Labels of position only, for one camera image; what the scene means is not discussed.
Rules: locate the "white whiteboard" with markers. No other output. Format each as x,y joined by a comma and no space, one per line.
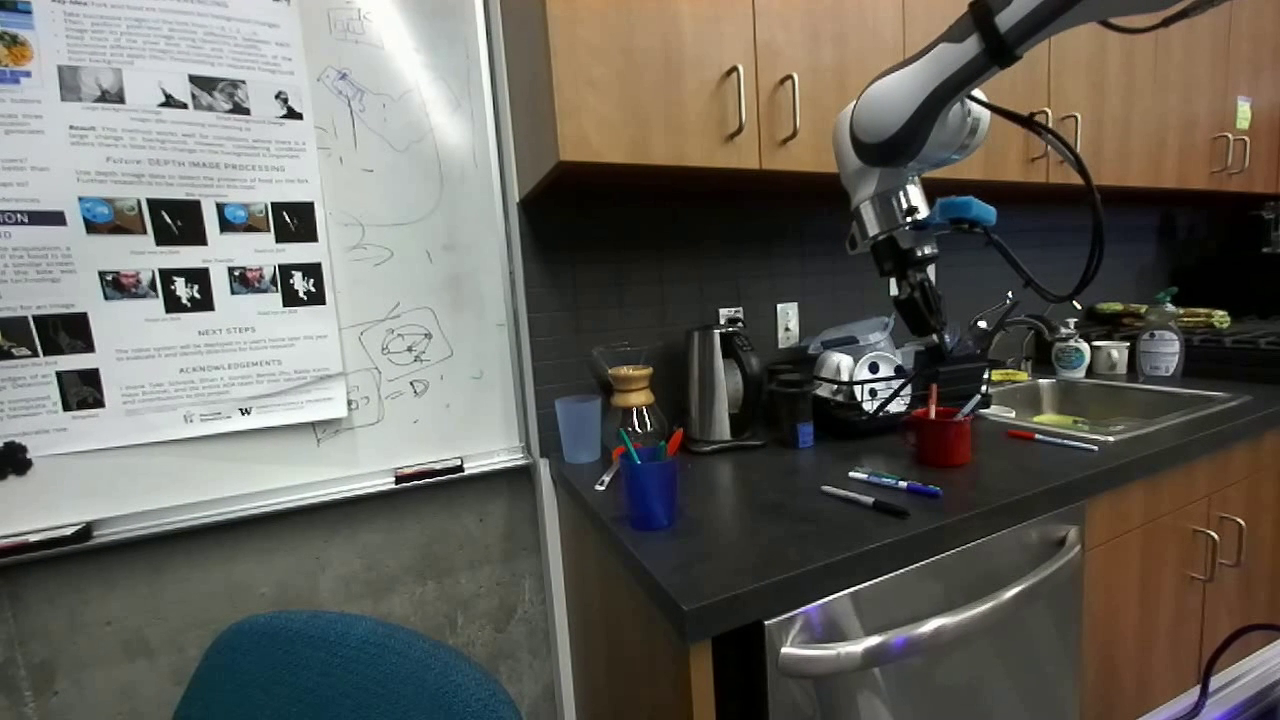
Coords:
426,200

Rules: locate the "clear dish soap bottle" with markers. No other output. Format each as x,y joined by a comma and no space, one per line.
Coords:
1159,350

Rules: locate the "black coffee machine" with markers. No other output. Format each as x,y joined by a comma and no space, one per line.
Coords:
1235,294

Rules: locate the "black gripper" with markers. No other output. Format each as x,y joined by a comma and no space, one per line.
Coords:
907,262

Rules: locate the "printed research poster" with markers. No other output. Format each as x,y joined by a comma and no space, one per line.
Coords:
175,162

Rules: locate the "steel electric kettle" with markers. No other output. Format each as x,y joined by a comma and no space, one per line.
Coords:
713,386

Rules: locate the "stainless steel dishwasher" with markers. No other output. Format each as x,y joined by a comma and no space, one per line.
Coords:
984,666

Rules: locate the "wooden lower cabinet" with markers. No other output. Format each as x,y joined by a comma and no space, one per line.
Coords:
1147,625

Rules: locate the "white marker red cap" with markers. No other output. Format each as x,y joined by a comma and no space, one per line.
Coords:
611,469

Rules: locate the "stainless steel sink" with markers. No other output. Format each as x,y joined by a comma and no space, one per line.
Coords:
1134,403

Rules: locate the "chrome countertop appliance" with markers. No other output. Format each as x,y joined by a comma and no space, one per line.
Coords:
854,374

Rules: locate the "yellow sponge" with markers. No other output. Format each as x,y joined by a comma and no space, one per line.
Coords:
1056,417

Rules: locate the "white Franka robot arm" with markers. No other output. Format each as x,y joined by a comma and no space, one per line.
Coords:
923,104

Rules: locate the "green marker in cup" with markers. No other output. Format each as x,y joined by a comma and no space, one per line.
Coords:
631,445

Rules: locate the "white mug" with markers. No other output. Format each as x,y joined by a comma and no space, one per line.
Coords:
1110,356

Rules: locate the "blue whiteboard marker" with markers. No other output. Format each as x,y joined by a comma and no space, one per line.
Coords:
896,482

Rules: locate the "dark blue cup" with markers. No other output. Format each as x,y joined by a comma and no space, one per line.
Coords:
653,499

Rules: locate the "black whiteboard magnet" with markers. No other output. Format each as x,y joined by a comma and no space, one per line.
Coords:
13,460

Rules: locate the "thin black pen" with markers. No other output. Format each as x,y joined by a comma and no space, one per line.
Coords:
896,390

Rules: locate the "black Sharpie marker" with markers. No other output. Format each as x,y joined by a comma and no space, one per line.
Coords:
865,499

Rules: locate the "white soap pump bottle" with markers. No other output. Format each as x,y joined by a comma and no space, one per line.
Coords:
1071,355

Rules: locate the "black canister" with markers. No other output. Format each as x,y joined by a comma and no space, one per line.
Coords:
790,386

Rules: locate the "orange red cup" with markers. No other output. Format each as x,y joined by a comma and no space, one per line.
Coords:
946,440

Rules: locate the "red black whiteboard marker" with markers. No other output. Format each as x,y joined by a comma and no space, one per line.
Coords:
430,469

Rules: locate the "glass carafe wooden collar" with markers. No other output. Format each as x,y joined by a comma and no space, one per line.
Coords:
635,386

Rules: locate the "translucent blue plastic cup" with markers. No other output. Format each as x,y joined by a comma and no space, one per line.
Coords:
576,431

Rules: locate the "blue wrist camera box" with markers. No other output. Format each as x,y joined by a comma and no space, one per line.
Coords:
964,208

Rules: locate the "dark kitchen faucet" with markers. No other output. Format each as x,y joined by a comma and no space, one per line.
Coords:
1020,326

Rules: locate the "red marker in cup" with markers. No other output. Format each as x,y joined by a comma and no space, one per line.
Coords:
674,440

